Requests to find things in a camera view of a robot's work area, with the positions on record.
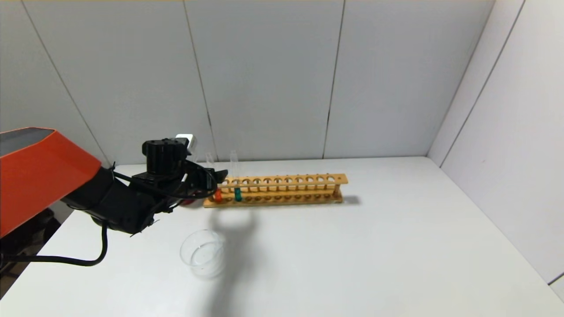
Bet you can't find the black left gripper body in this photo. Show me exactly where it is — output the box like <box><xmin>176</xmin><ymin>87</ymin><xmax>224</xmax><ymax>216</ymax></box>
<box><xmin>186</xmin><ymin>168</ymin><xmax>218</xmax><ymax>192</ymax></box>

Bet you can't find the test tube with red pigment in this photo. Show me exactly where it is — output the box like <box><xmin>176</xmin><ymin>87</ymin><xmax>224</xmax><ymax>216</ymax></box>
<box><xmin>206</xmin><ymin>152</ymin><xmax>223</xmax><ymax>203</ymax></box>

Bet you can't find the test tube with blue pigment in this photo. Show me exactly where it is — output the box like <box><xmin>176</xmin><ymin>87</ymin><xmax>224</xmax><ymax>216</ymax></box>
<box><xmin>230</xmin><ymin>151</ymin><xmax>243</xmax><ymax>202</ymax></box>

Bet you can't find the wooden test tube rack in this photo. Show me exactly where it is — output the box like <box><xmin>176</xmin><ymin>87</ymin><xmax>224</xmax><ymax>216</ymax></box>
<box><xmin>203</xmin><ymin>173</ymin><xmax>348</xmax><ymax>208</ymax></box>

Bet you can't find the clear glass dish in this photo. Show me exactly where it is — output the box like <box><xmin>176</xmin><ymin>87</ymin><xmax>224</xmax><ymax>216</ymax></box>
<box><xmin>180</xmin><ymin>229</ymin><xmax>230</xmax><ymax>277</ymax></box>

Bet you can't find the silver white wrist camera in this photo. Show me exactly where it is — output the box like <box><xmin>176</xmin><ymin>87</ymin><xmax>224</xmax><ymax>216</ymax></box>
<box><xmin>175</xmin><ymin>134</ymin><xmax>197</xmax><ymax>155</ymax></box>

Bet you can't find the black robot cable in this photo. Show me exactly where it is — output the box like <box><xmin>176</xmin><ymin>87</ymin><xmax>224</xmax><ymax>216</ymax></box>
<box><xmin>0</xmin><ymin>222</ymin><xmax>109</xmax><ymax>267</ymax></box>

